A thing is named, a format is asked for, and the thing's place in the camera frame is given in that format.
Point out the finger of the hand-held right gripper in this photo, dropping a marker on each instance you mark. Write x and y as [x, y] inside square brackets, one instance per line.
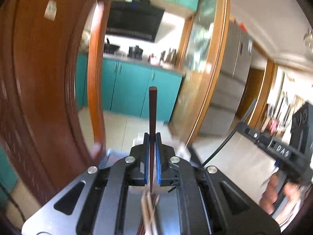
[245, 129]

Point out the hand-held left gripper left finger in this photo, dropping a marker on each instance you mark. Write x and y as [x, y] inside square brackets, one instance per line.
[146, 160]

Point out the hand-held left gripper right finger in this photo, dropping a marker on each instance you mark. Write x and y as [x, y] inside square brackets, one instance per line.
[158, 160]

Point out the reddish brown chopstick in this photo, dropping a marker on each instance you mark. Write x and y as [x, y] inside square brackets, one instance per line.
[152, 117]

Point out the light wood chopstick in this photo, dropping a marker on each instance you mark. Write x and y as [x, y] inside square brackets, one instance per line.
[148, 213]

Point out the person's right hand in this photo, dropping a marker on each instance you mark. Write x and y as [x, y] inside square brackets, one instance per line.
[267, 195]

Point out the brown wooden room door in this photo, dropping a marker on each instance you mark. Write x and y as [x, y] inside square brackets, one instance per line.
[254, 95]

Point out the silver refrigerator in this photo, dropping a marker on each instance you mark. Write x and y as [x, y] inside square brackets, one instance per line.
[229, 78]

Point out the teal base cabinets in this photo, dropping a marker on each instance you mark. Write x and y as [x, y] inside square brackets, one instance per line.
[132, 88]

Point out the wooden framed glass door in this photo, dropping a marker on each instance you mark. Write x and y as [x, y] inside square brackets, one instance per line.
[203, 61]

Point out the knife block with knives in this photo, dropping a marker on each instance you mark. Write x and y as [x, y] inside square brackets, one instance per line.
[168, 56]

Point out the black cooking pot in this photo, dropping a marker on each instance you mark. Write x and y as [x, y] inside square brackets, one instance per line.
[135, 52]

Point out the ceiling lamp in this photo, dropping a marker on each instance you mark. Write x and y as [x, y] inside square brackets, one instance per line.
[309, 38]

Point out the black wok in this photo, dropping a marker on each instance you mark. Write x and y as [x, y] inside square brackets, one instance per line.
[111, 47]

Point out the carved brown wooden chair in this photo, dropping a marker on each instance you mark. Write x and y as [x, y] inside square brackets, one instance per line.
[41, 90]

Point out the black range hood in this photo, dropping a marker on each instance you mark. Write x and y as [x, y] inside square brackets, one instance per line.
[134, 22]

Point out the white sticker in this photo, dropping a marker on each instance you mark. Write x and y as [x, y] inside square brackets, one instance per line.
[50, 9]

